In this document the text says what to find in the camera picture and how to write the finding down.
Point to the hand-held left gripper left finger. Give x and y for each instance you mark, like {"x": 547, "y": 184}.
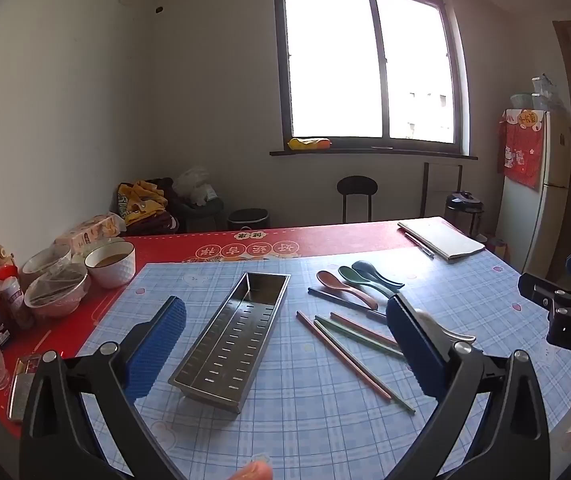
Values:
{"x": 158, "y": 350}

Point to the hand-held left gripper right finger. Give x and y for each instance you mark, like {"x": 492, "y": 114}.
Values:
{"x": 415, "y": 350}

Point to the white spoon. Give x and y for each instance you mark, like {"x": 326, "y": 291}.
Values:
{"x": 460, "y": 336}

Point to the green chopstick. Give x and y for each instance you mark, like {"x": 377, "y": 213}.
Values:
{"x": 365, "y": 340}
{"x": 365, "y": 367}

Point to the pink chopstick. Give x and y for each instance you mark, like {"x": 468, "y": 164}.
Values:
{"x": 340, "y": 355}
{"x": 360, "y": 329}

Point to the blue chopstick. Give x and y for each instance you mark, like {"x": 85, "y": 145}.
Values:
{"x": 360, "y": 310}
{"x": 335, "y": 298}

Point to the perforated metal utensil tray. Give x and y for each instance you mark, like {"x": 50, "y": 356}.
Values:
{"x": 235, "y": 345}

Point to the blue spoon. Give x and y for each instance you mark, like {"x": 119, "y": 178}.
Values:
{"x": 365, "y": 269}

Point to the green spoon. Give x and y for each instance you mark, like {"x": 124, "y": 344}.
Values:
{"x": 349, "y": 274}

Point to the pink spoon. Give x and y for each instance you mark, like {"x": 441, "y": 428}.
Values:
{"x": 328, "y": 279}

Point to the person's left hand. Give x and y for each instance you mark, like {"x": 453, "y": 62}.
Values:
{"x": 253, "y": 472}

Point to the white textured bowl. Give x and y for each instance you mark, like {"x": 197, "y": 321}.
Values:
{"x": 115, "y": 272}

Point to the red printed tablecloth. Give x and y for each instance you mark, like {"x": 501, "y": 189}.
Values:
{"x": 165, "y": 247}

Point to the white refrigerator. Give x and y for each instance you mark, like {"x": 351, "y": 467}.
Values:
{"x": 555, "y": 170}

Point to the silver pen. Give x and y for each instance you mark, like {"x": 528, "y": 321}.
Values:
{"x": 418, "y": 244}

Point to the cream notebook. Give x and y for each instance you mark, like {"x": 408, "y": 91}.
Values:
{"x": 440, "y": 240}

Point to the plastic-wrapped bowl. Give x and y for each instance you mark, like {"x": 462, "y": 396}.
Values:
{"x": 40, "y": 262}
{"x": 58, "y": 300}

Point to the black pressure cooker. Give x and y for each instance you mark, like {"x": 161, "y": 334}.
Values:
{"x": 463, "y": 205}

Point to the red printed cloth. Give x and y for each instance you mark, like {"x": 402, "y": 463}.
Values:
{"x": 520, "y": 155}

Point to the blue checkered table mat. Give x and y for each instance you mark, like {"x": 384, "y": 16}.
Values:
{"x": 315, "y": 435}

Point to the orange snack packet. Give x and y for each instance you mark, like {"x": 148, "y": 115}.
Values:
{"x": 90, "y": 230}

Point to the dark grey bin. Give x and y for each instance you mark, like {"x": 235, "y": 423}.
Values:
{"x": 200, "y": 215}

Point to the flat metal case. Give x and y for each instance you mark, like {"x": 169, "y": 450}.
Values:
{"x": 20, "y": 390}

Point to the pile of clothes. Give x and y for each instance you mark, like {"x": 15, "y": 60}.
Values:
{"x": 140, "y": 200}

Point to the small white bottle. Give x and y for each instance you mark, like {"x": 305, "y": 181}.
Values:
{"x": 13, "y": 295}

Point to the dark trash can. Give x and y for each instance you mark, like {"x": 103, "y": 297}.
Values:
{"x": 248, "y": 219}

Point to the clear plastic bag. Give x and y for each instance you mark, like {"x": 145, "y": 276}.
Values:
{"x": 193, "y": 185}

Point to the black round stool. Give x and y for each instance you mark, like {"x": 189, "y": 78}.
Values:
{"x": 356, "y": 186}

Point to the clear plastic containers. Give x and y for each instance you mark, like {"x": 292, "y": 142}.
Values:
{"x": 540, "y": 95}

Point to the yellow packet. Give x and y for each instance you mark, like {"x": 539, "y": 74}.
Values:
{"x": 308, "y": 143}

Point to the dark-framed window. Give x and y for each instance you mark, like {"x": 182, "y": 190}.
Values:
{"x": 330, "y": 60}

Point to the dark metal folding frame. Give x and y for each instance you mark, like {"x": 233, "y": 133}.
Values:
{"x": 424, "y": 190}

